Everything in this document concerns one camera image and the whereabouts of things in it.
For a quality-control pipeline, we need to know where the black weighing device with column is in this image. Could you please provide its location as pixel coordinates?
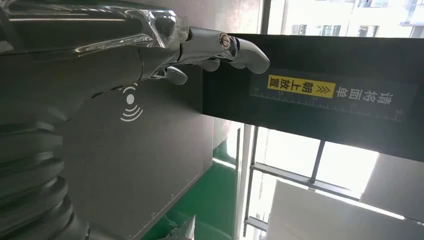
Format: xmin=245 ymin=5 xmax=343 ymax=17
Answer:
xmin=61 ymin=33 xmax=424 ymax=240

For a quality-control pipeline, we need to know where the green conveyor belt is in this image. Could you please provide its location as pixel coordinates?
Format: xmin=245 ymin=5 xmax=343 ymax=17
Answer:
xmin=141 ymin=139 xmax=240 ymax=240

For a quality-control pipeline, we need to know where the yellow label sticker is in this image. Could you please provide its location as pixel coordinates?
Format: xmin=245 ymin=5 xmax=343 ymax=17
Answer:
xmin=267 ymin=74 xmax=337 ymax=100

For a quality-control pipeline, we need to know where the white board panel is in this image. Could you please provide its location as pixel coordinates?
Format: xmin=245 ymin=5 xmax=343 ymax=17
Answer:
xmin=265 ymin=179 xmax=424 ymax=240

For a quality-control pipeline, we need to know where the dark window frame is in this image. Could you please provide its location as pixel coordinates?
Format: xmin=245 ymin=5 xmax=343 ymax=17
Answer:
xmin=242 ymin=125 xmax=363 ymax=237

